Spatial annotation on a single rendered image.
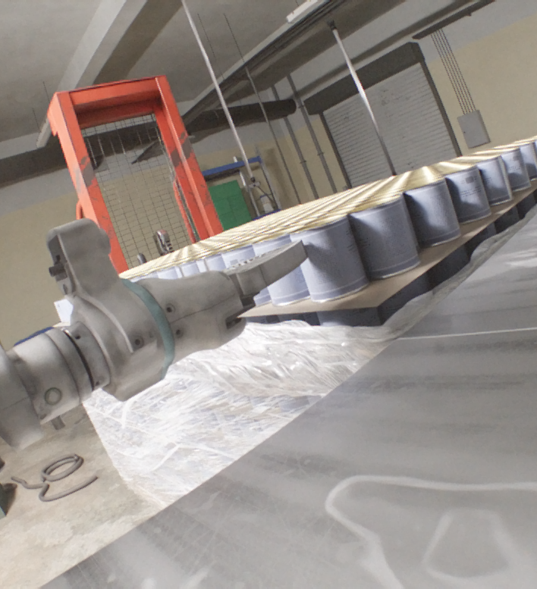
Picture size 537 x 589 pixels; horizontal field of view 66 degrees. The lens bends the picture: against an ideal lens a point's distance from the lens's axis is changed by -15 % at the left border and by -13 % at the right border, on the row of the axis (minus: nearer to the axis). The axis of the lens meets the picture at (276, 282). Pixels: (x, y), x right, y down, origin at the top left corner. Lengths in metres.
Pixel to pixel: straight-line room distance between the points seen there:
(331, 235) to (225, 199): 9.45
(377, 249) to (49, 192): 9.54
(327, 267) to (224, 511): 0.31
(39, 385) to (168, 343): 0.10
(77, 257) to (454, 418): 0.26
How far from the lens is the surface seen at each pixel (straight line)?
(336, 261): 0.49
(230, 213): 9.90
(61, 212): 9.85
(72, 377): 0.32
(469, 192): 0.71
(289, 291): 0.54
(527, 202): 0.94
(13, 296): 9.39
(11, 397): 0.30
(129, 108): 2.33
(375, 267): 0.52
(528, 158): 1.04
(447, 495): 0.20
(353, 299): 0.48
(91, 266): 0.34
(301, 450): 0.27
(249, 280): 0.39
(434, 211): 0.61
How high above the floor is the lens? 1.20
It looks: 7 degrees down
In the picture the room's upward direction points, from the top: 21 degrees counter-clockwise
